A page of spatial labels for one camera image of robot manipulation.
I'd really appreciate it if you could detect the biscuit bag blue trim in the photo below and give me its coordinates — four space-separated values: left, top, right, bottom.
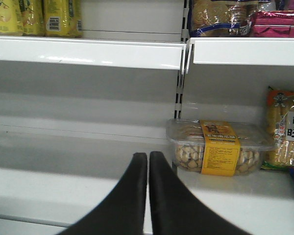
187 0 258 38

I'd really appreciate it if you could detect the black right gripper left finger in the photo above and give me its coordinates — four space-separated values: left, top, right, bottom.
59 153 147 235

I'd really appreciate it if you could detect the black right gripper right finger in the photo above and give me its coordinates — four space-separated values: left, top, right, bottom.
149 151 248 235

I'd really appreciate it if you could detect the yellow pear drink bottle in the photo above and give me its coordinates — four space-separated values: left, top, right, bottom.
43 0 83 38
19 0 45 37
0 0 24 36

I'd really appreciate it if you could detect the clear cookie tub yellow label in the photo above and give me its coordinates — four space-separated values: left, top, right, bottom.
166 119 275 176

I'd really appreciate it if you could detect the yellow rice cracker bag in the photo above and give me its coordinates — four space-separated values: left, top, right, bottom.
262 87 294 170

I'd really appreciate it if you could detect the pink snack package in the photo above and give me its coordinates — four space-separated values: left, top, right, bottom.
251 10 294 38

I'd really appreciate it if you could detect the white store shelving unit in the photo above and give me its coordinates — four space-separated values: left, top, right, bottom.
0 0 294 235

